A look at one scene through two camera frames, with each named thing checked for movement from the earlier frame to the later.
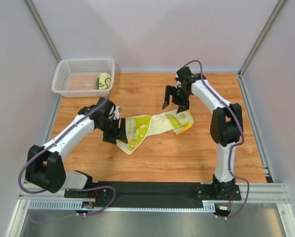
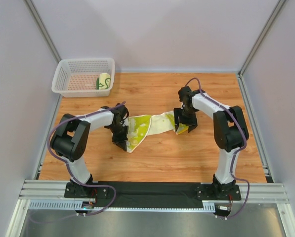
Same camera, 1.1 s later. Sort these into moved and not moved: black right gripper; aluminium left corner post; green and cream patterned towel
Moved: black right gripper
Not moved: aluminium left corner post; green and cream patterned towel
